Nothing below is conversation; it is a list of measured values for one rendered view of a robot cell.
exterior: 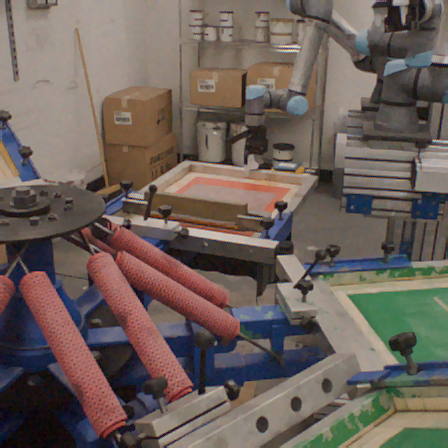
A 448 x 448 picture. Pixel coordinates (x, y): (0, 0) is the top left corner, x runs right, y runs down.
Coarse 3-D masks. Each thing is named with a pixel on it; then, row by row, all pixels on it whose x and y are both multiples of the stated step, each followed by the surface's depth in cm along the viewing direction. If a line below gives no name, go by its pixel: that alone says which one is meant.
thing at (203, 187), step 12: (192, 180) 248; (204, 180) 248; (216, 180) 248; (180, 192) 233; (192, 192) 233; (204, 192) 234; (216, 192) 234; (228, 192) 234; (144, 216) 209; (192, 228) 200
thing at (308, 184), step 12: (180, 168) 251; (192, 168) 258; (204, 168) 256; (216, 168) 254; (228, 168) 253; (240, 168) 253; (156, 180) 235; (168, 180) 238; (264, 180) 249; (276, 180) 247; (288, 180) 245; (300, 180) 244; (312, 180) 239; (144, 192) 222; (300, 192) 225; (312, 192) 237; (288, 204) 213; (300, 204) 217; (120, 216) 205
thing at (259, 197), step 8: (248, 184) 244; (256, 184) 245; (232, 192) 234; (240, 192) 235; (248, 192) 235; (256, 192) 235; (264, 192) 235; (272, 192) 235; (280, 192) 236; (232, 200) 226; (240, 200) 226; (248, 200) 226; (256, 200) 226; (264, 200) 226; (272, 200) 227; (280, 200) 227; (248, 208) 218; (256, 208) 218; (264, 208) 218; (272, 208) 219; (216, 232) 197; (224, 232) 197; (232, 232) 197; (240, 232) 197; (248, 232) 197
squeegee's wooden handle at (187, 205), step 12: (168, 192) 201; (156, 204) 202; (168, 204) 200; (180, 204) 199; (192, 204) 197; (204, 204) 196; (216, 204) 194; (228, 204) 193; (240, 204) 192; (192, 216) 199; (204, 216) 197; (216, 216) 196; (228, 216) 194
